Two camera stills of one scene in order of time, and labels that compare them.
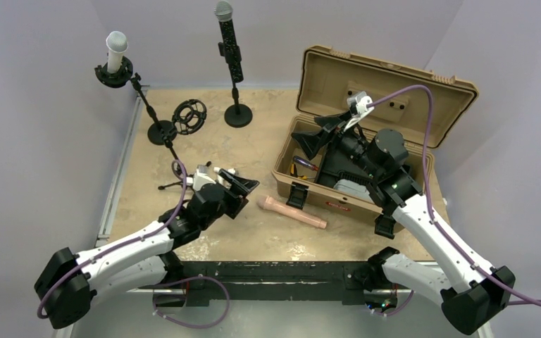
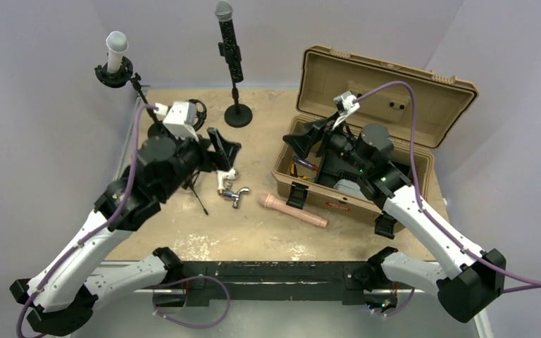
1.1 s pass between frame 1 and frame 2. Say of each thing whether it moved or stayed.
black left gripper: moved
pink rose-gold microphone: stayed
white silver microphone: stayed
